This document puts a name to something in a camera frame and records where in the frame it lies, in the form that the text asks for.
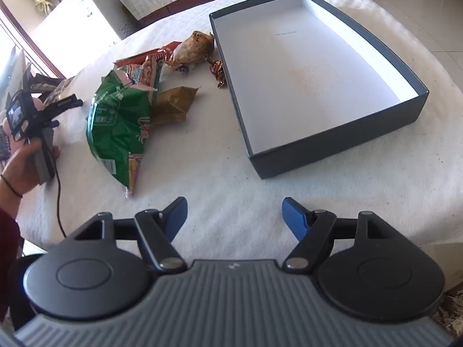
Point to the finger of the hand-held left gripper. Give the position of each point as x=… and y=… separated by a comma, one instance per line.
x=55, y=122
x=67, y=103

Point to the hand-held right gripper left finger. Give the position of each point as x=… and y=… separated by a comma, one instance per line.
x=177, y=217

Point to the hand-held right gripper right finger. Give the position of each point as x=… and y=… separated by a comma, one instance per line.
x=294, y=218

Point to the silver snack packet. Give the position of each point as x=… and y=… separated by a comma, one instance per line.
x=54, y=90

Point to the green shrimp snack bag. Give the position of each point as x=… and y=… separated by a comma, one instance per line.
x=112, y=133

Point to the red snack packet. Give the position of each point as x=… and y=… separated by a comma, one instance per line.
x=144, y=56

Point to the brown snack packet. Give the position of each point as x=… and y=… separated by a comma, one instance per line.
x=173, y=103

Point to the beige bun packet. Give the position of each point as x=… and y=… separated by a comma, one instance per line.
x=191, y=48

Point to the brown foil candy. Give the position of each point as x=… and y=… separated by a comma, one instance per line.
x=218, y=68

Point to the dark grey cardboard box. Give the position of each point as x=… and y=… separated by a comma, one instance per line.
x=307, y=61

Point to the person's left forearm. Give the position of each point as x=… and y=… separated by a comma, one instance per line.
x=7, y=245

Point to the person's left hand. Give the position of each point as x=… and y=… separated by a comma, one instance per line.
x=20, y=166

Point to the white chest freezer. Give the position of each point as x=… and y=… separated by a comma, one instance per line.
x=72, y=18

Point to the dark wooden tv cabinet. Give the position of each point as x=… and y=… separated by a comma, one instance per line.
x=224, y=4

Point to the brown wooden window frame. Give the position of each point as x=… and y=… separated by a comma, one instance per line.
x=39, y=48

